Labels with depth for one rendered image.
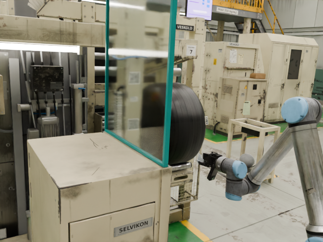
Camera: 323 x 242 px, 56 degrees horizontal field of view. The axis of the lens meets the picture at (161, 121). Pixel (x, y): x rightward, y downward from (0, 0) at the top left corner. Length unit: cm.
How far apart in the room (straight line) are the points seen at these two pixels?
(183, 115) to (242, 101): 466
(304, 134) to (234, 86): 503
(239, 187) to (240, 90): 480
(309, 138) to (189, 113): 77
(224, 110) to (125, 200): 569
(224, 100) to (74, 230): 583
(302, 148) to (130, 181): 78
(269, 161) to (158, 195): 78
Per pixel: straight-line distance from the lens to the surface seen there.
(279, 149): 168
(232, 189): 172
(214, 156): 184
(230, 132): 444
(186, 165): 215
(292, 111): 145
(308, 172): 145
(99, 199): 100
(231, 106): 647
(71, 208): 98
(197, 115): 195
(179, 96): 194
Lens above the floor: 166
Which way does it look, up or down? 12 degrees down
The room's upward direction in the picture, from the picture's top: 3 degrees clockwise
